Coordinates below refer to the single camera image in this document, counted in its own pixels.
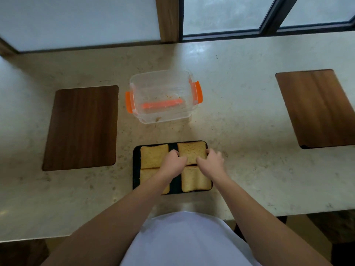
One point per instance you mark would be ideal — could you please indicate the clear container with orange clips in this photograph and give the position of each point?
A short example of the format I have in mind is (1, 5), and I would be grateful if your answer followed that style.
(161, 80)

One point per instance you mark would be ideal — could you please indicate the brown wooden placemat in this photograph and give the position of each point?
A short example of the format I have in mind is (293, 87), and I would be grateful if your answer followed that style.
(80, 127)
(316, 108)

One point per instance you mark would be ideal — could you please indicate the person's left forearm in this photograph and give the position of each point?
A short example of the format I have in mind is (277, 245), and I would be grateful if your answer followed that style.
(111, 227)

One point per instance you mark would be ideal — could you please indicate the toast slice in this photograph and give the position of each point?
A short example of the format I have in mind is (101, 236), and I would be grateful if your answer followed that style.
(147, 175)
(191, 150)
(152, 156)
(194, 181)

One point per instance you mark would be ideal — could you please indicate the white shirt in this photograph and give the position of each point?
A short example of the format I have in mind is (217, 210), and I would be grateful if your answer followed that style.
(188, 241)

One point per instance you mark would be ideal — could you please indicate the black rectangular tray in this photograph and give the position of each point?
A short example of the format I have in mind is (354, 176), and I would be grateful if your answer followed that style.
(175, 186)

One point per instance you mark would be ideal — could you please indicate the person's right hand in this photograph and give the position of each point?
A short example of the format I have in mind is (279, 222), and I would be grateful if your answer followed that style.
(213, 164)

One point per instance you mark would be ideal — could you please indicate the black window frame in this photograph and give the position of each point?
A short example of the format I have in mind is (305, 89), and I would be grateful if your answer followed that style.
(222, 34)

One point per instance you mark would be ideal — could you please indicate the person's left hand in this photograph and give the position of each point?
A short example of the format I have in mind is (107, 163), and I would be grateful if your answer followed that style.
(172, 164)

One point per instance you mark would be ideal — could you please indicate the wooden window post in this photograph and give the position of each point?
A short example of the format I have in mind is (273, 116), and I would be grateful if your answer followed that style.
(167, 16)
(5, 49)

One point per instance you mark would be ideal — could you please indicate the white frosted glass panel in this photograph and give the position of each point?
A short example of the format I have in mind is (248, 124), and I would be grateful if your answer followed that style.
(77, 19)

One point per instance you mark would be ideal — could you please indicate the person's right forearm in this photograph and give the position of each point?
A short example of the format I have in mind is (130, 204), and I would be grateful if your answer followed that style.
(258, 227)

